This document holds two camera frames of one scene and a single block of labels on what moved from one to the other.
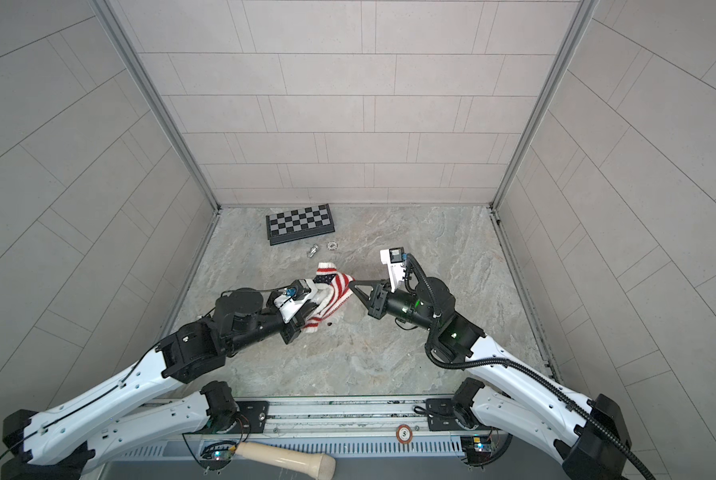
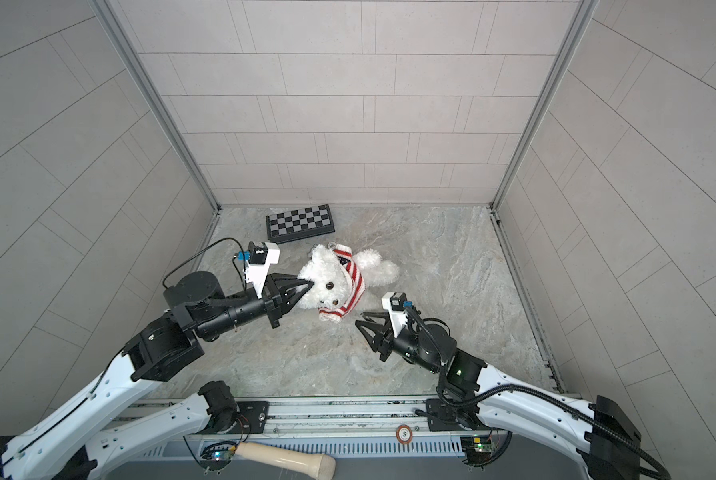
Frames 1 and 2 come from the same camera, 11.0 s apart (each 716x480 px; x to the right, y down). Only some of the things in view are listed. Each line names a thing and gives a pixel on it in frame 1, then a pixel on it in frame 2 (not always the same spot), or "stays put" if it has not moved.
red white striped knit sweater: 332,288 -> 345,258
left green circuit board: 218,456 stays put
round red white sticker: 404,433 stays put
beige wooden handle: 316,466 stays put
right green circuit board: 477,448 stays put
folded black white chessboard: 299,224 stays put
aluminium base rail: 380,418 stays put
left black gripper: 291,330 -> 271,304
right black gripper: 382,301 -> 386,347
